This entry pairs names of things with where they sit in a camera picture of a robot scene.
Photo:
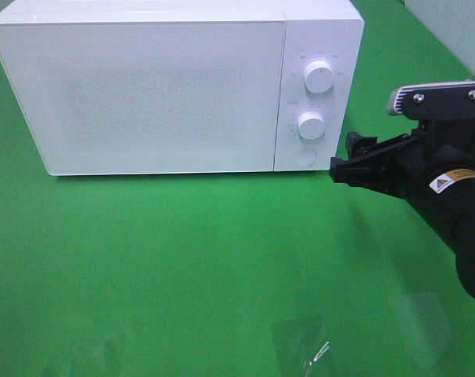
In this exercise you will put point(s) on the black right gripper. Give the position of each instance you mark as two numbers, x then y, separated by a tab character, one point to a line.
434	163

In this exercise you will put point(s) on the white round knob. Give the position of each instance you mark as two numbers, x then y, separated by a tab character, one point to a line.
319	76
311	125

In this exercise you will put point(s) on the white round door button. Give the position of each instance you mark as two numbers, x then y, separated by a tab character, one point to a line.
305	157

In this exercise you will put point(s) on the green table mat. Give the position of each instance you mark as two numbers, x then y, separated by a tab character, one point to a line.
218	275

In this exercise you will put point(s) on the white microwave door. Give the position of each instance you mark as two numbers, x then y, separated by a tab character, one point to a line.
148	98

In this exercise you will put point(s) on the white microwave oven body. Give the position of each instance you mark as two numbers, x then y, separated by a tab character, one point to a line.
312	30

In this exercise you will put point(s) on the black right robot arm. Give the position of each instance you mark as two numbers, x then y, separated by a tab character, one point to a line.
454	223

